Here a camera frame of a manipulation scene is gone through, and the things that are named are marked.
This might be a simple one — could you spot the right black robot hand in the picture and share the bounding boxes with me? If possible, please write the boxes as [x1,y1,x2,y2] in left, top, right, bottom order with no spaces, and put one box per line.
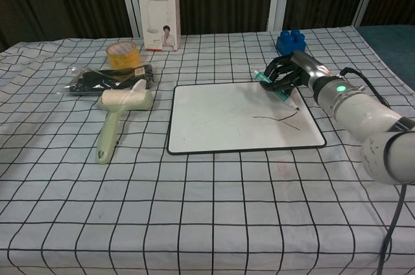
[259,50,333,93]

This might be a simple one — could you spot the teal marker pen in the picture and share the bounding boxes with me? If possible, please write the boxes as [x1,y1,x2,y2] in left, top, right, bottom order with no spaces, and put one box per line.
[252,67,300,114]

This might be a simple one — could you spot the black framed whiteboard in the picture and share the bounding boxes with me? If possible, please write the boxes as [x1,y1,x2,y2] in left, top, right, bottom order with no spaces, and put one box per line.
[167,80,327,156]

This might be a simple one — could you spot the blue toy building block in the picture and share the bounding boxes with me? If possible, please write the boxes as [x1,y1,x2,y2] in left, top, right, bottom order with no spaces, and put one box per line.
[276,29,307,58]

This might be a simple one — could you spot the teal upholstered seat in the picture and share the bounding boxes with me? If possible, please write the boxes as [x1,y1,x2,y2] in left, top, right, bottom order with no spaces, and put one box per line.
[355,23,415,71]

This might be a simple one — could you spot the white desk lamp box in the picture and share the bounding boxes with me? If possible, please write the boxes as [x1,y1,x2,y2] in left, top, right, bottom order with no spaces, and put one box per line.
[135,0,180,53]

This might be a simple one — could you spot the white black grid tablecloth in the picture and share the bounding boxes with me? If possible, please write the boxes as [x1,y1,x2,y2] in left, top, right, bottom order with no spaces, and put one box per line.
[0,24,415,275]

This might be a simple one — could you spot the yellow packing tape roll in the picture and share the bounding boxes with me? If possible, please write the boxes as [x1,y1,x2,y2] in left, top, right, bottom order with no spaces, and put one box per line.
[105,41,141,69]

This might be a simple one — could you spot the green lint roller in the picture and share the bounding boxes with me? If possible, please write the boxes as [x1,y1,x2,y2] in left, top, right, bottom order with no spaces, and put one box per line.
[95,78,154,165]

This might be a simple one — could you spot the black items in plastic bag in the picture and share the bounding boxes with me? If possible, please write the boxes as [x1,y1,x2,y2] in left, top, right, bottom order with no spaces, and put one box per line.
[57,63,156,97]

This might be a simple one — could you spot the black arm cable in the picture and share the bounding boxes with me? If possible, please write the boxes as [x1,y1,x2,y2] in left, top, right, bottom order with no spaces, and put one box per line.
[337,67,415,275]

